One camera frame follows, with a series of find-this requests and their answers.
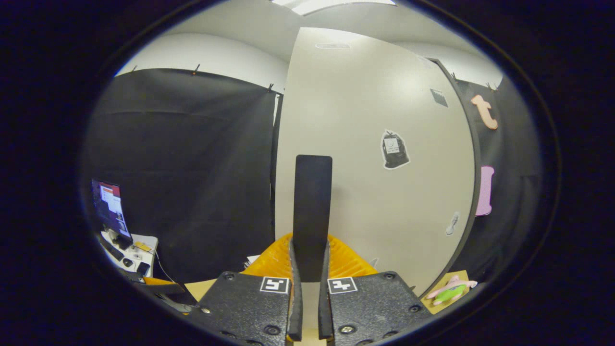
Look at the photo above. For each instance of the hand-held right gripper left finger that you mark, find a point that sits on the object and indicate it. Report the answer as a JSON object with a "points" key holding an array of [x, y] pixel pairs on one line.
{"points": [[295, 307]]}

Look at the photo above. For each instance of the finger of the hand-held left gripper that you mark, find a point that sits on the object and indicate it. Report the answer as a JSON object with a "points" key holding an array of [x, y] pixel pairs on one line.
{"points": [[168, 288]]}

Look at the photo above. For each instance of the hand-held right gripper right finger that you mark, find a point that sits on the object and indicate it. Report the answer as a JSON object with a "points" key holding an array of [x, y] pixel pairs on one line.
{"points": [[324, 312]]}

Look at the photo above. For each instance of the white desk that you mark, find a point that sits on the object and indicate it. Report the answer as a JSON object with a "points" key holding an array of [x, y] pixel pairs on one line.
{"points": [[146, 242]]}

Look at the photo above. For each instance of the black keyboard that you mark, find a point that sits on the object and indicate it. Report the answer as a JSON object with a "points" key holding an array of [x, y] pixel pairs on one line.
{"points": [[113, 249]]}

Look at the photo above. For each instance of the computer monitor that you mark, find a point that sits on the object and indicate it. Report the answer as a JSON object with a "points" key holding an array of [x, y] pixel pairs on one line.
{"points": [[111, 209]]}

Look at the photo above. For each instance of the black backdrop cloth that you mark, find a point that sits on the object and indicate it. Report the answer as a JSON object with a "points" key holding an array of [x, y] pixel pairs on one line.
{"points": [[192, 168]]}

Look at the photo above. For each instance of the green and pink plush toy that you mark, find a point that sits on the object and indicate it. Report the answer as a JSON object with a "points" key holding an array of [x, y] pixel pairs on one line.
{"points": [[451, 290]]}

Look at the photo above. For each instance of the large ceiling light panel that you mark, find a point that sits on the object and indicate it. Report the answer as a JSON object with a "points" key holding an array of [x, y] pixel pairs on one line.
{"points": [[336, 5]]}

